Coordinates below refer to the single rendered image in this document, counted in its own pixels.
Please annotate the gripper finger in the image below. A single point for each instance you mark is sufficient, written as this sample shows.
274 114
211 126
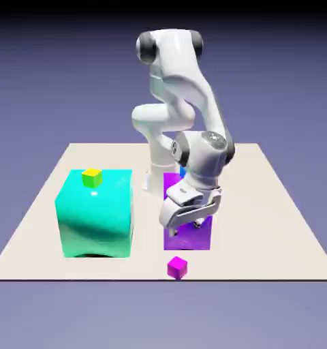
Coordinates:
197 224
174 231

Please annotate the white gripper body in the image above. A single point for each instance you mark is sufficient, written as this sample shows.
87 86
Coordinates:
170 214

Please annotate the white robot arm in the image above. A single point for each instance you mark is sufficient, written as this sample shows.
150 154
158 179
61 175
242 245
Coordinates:
179 81

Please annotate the small magenta cube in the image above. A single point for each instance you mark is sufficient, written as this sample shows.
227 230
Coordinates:
177 268

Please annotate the small blue cube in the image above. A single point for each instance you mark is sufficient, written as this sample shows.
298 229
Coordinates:
182 172

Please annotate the small yellow cube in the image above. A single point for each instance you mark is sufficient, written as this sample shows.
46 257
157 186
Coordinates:
91 177

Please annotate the large purple box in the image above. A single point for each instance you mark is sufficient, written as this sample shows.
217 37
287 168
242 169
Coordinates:
190 237

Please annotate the large teal box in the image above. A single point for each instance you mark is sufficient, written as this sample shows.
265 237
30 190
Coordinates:
95 218

